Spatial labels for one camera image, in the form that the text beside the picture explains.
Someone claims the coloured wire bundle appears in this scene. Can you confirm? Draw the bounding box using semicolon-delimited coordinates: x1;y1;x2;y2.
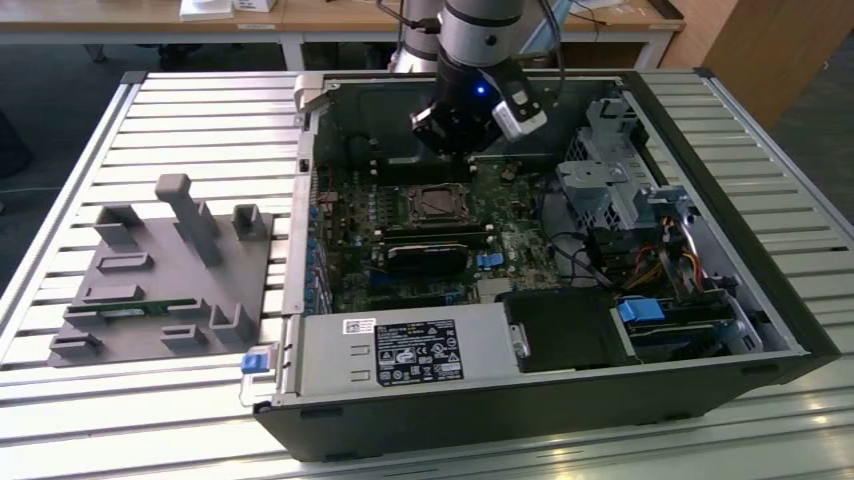
625;214;707;296

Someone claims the silver chipset heatsink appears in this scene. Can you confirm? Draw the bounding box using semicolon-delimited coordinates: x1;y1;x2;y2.
476;278;519;301

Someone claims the green motherboard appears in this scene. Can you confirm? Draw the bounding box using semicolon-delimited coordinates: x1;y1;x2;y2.
302;159;555;314

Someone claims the black plastic shroud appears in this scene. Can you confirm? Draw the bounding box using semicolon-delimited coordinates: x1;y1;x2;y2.
496;289;635;374

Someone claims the black RAM slot bank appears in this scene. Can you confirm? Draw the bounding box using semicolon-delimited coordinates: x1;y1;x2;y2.
378;155;472;185

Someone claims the wooden desk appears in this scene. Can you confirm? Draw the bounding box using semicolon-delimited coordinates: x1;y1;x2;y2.
0;0;687;71

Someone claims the silver power supply unit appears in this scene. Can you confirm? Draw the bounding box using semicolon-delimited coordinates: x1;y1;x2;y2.
292;302;523;396

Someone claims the blue disk carrier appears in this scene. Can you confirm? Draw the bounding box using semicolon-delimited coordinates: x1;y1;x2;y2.
616;297;665;326

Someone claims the black installed RAM stick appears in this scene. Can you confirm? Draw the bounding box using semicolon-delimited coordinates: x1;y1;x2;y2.
380;225;485;238

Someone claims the wooden cabinet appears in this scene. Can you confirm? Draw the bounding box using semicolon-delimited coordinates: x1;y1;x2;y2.
659;0;854;129

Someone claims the black open PC case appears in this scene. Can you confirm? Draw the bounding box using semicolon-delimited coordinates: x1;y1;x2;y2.
249;68;840;464

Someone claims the black cable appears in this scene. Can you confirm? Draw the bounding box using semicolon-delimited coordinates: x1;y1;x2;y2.
539;229;615;291

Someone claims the metal socket cover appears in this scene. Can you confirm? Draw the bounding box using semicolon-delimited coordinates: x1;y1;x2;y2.
406;183;474;224

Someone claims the green RAM stick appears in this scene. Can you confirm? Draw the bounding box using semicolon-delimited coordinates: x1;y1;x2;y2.
98;298;201;317

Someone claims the gray parts rack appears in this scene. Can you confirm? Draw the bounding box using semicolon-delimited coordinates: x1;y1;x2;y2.
46;173;278;369

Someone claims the CPU socket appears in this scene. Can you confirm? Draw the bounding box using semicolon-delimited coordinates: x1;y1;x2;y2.
404;183;476;225

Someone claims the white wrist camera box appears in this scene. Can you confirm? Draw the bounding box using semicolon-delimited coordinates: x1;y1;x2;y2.
491;69;549;142

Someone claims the metal drive cage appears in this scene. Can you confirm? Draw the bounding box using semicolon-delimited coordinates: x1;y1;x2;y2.
556;97;688;231

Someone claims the silver case handle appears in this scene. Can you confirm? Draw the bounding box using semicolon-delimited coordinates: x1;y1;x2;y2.
292;72;334;115

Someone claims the black graphics card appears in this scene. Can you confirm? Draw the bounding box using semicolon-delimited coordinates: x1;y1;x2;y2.
382;242;472;279

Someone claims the silver square CPU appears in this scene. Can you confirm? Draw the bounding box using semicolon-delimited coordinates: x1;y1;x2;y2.
420;192;461;216

